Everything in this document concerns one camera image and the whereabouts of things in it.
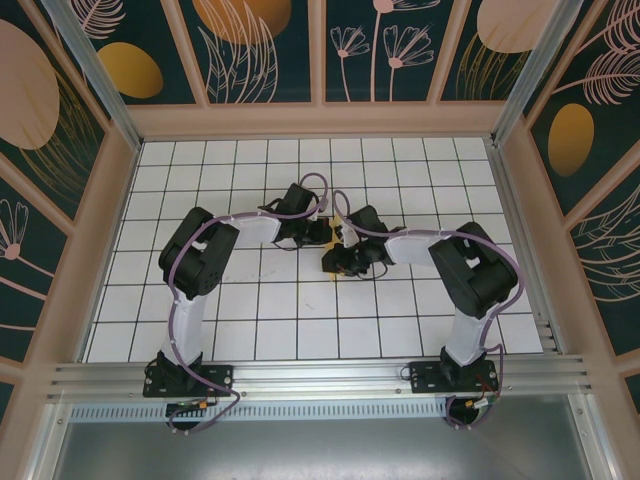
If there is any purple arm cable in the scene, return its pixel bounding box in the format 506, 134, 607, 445
333, 189, 526, 432
167, 172, 331, 436

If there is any yellow cloth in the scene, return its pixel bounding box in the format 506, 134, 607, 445
322, 214, 346, 281

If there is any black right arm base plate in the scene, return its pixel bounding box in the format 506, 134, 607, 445
408, 360, 500, 396

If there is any aluminium mounting rail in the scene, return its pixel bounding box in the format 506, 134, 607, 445
47, 354, 599, 401

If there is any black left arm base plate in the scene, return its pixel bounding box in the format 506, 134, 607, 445
143, 363, 236, 399

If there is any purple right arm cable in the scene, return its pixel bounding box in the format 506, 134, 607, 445
333, 189, 526, 432

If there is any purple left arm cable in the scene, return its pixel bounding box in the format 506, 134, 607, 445
167, 172, 331, 436

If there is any aluminium side rail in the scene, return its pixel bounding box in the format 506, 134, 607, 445
487, 142, 569, 359

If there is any grey metal sheet panel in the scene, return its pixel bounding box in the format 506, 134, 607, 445
47, 394, 601, 480

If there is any white grid mat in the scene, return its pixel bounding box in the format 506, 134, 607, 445
79, 138, 546, 362

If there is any aluminium frame post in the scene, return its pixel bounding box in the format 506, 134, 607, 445
39, 0, 145, 154
489, 0, 594, 149

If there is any slotted grey cable duct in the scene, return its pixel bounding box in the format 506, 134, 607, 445
69, 403, 451, 422

